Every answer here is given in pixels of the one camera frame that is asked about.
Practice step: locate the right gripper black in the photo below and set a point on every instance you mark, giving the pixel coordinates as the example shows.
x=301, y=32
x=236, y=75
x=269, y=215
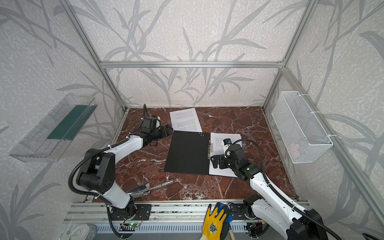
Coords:
x=220, y=160

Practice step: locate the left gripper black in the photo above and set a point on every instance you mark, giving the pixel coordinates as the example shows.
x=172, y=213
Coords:
x=163, y=131

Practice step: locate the paper sheet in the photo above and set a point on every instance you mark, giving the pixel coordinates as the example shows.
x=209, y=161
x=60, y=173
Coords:
x=217, y=148
x=185, y=120

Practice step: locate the paper sheet back top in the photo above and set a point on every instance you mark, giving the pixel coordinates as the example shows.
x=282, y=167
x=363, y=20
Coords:
x=185, y=120

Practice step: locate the blue folder black inside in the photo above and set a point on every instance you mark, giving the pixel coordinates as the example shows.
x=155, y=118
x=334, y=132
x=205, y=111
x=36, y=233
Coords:
x=189, y=153

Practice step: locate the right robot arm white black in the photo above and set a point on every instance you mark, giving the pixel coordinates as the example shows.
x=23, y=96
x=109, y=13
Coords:
x=272, y=205

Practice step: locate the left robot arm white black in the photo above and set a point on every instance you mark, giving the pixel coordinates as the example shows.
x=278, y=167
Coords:
x=95, y=174

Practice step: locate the yellow blue work glove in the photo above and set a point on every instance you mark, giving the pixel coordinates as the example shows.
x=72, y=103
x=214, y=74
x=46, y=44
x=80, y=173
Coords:
x=216, y=226

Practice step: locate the green circuit board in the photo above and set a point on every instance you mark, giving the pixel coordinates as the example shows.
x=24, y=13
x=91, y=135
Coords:
x=129, y=227

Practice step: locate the clear plastic tray green base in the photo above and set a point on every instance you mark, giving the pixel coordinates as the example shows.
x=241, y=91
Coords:
x=49, y=139

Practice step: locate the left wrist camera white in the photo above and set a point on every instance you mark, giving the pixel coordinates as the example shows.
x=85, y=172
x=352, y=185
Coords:
x=158, y=121

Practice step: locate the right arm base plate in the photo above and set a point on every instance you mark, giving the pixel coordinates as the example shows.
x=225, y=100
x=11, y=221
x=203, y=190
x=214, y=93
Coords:
x=242, y=212

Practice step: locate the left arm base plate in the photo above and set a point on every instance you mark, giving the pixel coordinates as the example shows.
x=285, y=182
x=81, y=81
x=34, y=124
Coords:
x=140, y=212

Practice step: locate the white wire mesh basket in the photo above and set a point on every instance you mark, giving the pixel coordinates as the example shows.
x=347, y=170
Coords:
x=303, y=135

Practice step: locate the aluminium frame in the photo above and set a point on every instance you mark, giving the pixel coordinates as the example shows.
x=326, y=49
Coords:
x=361, y=181

